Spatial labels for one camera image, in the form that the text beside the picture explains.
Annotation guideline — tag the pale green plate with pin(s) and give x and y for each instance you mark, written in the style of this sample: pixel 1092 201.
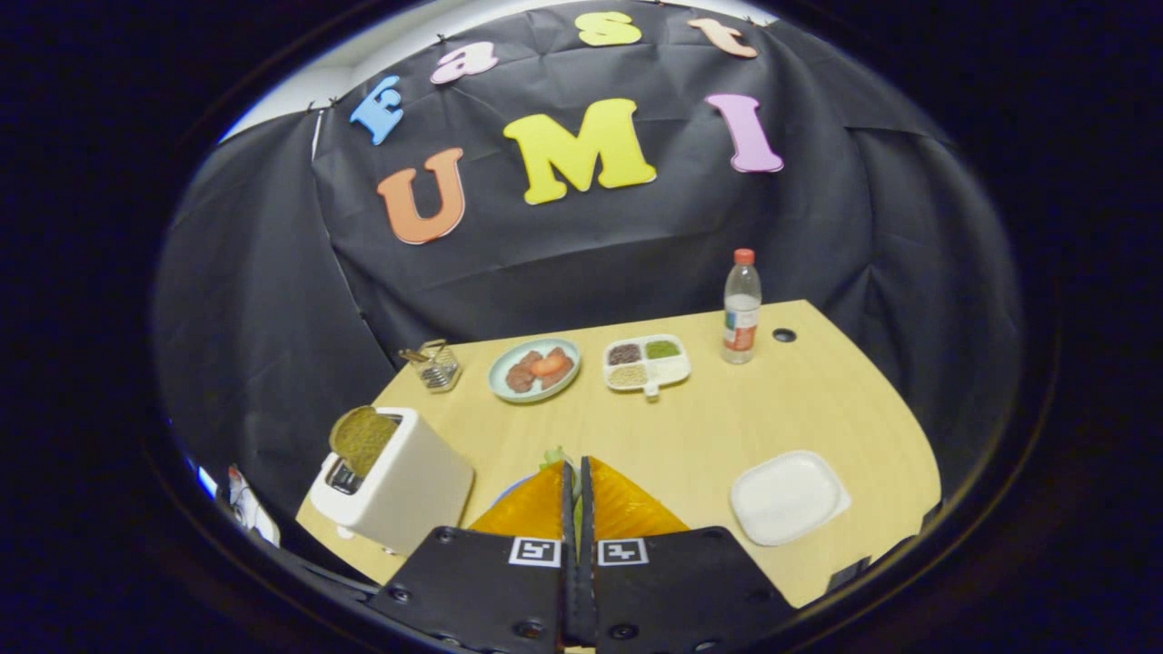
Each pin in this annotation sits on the pale green plate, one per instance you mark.
pixel 504 386

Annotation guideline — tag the green lettuce leaf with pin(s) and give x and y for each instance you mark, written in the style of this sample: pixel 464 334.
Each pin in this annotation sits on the green lettuce leaf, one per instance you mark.
pixel 552 456

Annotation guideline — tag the clear bottle with red cap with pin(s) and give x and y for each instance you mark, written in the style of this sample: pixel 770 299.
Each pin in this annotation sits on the clear bottle with red cap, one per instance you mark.
pixel 742 318

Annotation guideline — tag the small tongs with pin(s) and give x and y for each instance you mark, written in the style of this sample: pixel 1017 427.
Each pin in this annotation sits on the small tongs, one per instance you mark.
pixel 416 354

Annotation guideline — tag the blue plate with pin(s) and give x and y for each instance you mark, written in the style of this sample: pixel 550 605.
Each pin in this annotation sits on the blue plate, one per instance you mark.
pixel 511 489

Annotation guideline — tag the black table grommet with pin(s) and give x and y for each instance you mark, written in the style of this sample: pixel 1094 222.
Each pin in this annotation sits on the black table grommet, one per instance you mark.
pixel 784 335

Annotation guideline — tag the brown bread slice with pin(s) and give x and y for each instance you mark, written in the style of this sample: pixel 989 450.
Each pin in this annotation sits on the brown bread slice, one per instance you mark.
pixel 362 440

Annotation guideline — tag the brown meat piece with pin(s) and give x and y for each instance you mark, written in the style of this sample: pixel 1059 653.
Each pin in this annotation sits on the brown meat piece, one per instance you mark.
pixel 520 378
pixel 560 376

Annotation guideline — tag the white square plate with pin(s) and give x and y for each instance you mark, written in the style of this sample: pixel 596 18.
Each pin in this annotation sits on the white square plate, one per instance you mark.
pixel 789 498

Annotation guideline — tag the white toaster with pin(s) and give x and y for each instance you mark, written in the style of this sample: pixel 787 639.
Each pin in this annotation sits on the white toaster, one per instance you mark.
pixel 409 495

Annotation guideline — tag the white and red object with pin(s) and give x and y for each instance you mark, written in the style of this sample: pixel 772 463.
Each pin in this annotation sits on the white and red object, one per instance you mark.
pixel 250 509

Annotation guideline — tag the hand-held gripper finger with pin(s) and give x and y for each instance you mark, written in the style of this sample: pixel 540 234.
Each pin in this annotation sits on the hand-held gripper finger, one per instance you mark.
pixel 587 509
pixel 569 509

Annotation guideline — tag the white divided seasoning tray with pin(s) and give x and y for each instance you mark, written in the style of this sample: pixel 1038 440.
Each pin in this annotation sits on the white divided seasoning tray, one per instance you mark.
pixel 647 368

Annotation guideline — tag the red tomato slice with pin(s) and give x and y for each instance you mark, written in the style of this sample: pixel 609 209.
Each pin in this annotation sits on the red tomato slice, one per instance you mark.
pixel 551 364

